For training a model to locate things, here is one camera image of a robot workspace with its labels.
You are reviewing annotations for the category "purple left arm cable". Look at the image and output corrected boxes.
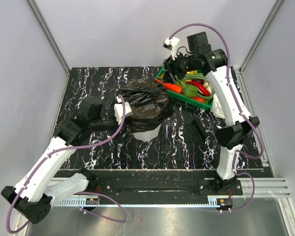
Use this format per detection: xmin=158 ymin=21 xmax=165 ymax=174
xmin=6 ymin=94 xmax=128 ymax=234

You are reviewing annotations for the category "white faceted trash bin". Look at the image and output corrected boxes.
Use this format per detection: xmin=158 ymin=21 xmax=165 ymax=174
xmin=133 ymin=125 xmax=160 ymax=142

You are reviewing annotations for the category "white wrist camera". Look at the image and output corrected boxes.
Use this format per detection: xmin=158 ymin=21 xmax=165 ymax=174
xmin=163 ymin=37 xmax=180 ymax=60
xmin=114 ymin=96 xmax=132 ymax=124

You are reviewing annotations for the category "red chili pepper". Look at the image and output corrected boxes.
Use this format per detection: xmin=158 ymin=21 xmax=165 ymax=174
xmin=187 ymin=81 xmax=210 ymax=96

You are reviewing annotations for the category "black trash bag roll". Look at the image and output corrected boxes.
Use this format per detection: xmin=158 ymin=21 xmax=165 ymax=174
xmin=186 ymin=119 xmax=208 ymax=141

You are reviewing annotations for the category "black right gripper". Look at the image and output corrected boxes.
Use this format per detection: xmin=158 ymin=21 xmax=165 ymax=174
xmin=161 ymin=50 xmax=197 ymax=86

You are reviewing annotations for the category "orange carrot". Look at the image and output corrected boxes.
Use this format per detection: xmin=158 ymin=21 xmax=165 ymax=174
xmin=156 ymin=79 xmax=183 ymax=93

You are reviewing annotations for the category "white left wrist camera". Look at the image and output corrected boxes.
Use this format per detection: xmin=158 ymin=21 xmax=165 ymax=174
xmin=114 ymin=96 xmax=132 ymax=124

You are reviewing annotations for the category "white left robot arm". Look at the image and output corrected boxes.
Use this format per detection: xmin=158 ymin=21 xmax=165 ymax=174
xmin=1 ymin=95 xmax=132 ymax=227

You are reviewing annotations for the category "crumpled white paper ball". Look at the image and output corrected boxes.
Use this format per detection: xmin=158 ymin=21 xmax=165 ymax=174
xmin=210 ymin=94 xmax=225 ymax=119

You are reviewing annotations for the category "aluminium rail with slots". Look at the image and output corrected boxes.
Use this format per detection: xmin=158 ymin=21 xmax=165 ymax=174
xmin=54 ymin=177 xmax=290 ymax=207

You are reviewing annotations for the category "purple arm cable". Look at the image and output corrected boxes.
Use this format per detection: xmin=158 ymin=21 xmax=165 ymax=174
xmin=6 ymin=94 xmax=128 ymax=234
xmin=169 ymin=23 xmax=265 ymax=212

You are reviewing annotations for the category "green leafy vegetable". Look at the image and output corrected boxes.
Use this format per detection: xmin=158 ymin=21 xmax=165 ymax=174
xmin=176 ymin=80 xmax=199 ymax=97

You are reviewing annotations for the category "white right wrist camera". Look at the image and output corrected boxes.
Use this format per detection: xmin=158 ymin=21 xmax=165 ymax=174
xmin=163 ymin=37 xmax=180 ymax=60

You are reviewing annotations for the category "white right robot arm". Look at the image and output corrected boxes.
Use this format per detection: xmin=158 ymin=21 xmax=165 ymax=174
xmin=163 ymin=32 xmax=260 ymax=195

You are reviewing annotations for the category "green plastic vegetable tray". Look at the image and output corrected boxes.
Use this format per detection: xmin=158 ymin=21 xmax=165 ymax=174
xmin=155 ymin=67 xmax=215 ymax=110

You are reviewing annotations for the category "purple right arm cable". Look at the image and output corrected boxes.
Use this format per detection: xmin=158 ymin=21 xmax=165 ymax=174
xmin=169 ymin=23 xmax=265 ymax=212

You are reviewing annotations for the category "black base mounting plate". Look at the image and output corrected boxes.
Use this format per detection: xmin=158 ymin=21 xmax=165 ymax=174
xmin=51 ymin=169 xmax=272 ymax=205

